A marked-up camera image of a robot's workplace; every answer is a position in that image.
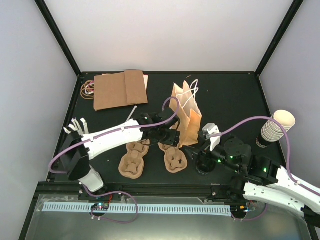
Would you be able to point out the white slotted cable duct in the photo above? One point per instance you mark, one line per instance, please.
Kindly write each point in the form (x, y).
(126, 208)

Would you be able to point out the brown flat paper bag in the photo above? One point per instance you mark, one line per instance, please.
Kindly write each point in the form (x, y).
(116, 90)

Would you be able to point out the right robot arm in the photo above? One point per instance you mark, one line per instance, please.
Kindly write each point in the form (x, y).
(255, 178)

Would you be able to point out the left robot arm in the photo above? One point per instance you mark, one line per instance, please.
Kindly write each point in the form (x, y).
(137, 134)

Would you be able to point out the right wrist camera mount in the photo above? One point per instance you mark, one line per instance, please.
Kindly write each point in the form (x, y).
(211, 133)

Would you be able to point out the black frame post left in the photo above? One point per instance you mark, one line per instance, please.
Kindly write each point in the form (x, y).
(48, 17)

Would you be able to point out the black frame post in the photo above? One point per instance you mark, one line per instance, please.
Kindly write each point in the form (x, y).
(48, 17)
(283, 27)

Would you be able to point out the yellow paper takeout bag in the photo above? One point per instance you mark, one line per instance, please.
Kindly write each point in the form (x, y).
(188, 112)

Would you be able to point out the single cardboard cup carrier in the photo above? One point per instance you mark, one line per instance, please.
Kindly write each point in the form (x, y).
(174, 159)

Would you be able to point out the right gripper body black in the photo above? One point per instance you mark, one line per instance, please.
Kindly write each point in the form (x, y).
(234, 167)

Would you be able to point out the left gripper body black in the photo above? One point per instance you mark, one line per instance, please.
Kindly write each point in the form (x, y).
(164, 138)

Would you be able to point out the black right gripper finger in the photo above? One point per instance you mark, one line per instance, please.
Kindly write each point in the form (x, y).
(192, 156)
(190, 149)

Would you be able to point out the stack of paper cups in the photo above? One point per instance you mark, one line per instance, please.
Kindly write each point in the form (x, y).
(273, 130)

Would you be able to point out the white wrapped straw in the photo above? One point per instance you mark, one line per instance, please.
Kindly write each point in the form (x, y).
(131, 113)

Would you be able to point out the black frame post right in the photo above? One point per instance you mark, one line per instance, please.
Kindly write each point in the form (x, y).
(283, 27)

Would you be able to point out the cardboard cup carrier stack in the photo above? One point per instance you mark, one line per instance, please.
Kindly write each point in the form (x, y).
(132, 163)

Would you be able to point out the cup of wrapped straws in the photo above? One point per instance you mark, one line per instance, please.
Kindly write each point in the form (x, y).
(81, 127)

